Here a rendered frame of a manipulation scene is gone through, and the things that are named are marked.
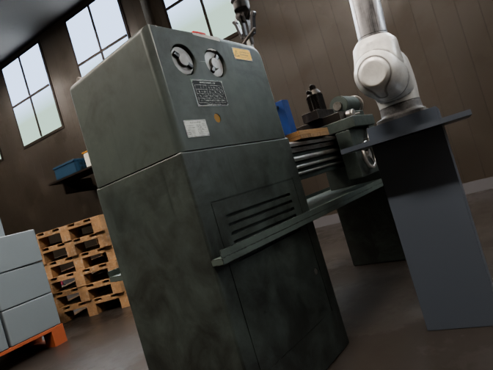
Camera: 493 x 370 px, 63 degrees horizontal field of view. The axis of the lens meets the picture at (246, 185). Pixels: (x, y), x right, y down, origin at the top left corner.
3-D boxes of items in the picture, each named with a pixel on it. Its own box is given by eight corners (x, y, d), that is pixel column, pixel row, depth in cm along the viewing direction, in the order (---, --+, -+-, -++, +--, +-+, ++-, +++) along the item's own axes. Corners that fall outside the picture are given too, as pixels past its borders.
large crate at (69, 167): (97, 169, 661) (94, 157, 661) (76, 172, 625) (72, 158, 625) (76, 178, 687) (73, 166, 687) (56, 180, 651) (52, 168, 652)
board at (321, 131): (301, 138, 185) (298, 130, 185) (243, 159, 208) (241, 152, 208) (329, 134, 209) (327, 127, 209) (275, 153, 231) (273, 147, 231)
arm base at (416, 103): (430, 111, 164) (426, 98, 164) (426, 109, 145) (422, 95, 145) (386, 126, 173) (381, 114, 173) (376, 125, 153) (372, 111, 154)
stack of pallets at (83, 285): (116, 288, 502) (96, 221, 504) (177, 272, 485) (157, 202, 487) (49, 327, 379) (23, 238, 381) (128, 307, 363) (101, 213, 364)
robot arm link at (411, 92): (423, 98, 160) (407, 45, 160) (417, 95, 144) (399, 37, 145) (383, 111, 168) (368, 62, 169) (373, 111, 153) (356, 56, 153)
